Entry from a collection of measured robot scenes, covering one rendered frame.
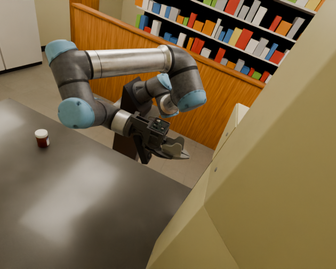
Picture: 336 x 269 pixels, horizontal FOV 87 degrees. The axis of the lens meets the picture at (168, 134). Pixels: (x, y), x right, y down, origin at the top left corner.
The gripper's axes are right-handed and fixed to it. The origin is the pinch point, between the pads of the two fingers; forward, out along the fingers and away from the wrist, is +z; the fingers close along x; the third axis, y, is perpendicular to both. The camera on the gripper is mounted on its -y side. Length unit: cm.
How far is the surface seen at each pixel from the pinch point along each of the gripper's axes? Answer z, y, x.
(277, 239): 9.9, 21.6, -29.4
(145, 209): -4.6, -33.8, -3.0
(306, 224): 9.9, 25.5, -29.5
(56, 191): -39, -34, -13
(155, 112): -28, -33, 67
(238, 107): 4.8, 23.2, -3.4
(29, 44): -271, -88, 180
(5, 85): -250, -126, 116
